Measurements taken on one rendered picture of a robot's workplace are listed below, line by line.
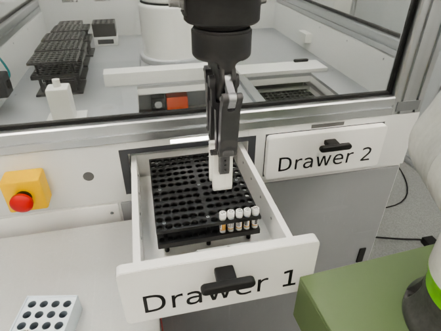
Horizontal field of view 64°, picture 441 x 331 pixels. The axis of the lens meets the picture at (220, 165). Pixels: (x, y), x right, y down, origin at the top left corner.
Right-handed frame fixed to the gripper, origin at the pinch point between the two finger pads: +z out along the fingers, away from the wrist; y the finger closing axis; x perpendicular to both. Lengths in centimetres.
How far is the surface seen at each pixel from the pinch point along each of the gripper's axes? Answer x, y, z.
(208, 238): -2.2, 1.1, 13.5
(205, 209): -2.1, -2.6, 10.3
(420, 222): 126, -73, 97
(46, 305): -29.8, 1.9, 22.5
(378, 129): 41.6, -19.4, 7.3
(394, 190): 130, -101, 97
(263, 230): 8.7, -1.9, 16.6
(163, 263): -10.1, 10.4, 7.9
